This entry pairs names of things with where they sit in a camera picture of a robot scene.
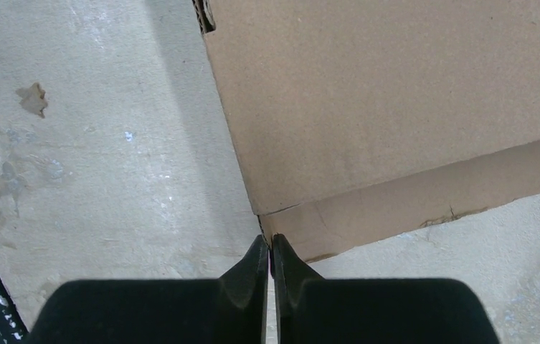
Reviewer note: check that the brown cardboard box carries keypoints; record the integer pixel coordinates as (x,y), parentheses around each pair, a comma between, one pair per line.
(355,121)

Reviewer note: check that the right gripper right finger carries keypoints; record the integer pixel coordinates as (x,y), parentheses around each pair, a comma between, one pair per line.
(313,309)

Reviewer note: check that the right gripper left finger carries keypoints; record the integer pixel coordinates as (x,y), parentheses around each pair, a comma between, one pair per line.
(227,309)

